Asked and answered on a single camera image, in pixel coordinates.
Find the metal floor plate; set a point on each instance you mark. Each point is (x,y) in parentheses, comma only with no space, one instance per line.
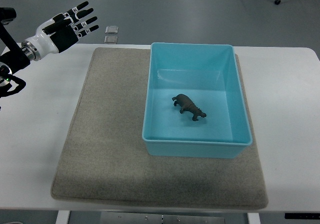
(111,39)
(111,29)

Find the upper metal floor plate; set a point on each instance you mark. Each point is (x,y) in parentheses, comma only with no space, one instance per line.
(111,29)

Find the black white robot left hand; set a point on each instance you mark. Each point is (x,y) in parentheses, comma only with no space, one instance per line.
(60,32)

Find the white right table leg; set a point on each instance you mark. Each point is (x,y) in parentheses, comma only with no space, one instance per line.
(253,218)

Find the white left table leg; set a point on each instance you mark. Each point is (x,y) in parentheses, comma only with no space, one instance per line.
(63,217)

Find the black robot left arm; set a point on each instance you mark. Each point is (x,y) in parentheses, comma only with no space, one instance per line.
(16,59)

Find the lower metal floor plate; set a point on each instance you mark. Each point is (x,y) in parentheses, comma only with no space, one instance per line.
(111,39)

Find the beige felt mat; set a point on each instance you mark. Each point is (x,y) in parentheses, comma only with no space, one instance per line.
(104,159)

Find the black table control panel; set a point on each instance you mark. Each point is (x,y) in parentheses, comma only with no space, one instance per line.
(302,216)

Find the brown toy hippo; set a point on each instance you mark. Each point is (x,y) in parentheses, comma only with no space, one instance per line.
(187,105)

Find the white table leg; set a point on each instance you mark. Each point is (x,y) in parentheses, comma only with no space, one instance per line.
(253,218)
(63,217)

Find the light blue plastic box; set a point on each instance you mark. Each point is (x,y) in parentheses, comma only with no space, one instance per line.
(208,74)

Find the grey metal table crossbar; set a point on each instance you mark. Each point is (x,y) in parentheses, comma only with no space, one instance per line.
(135,218)

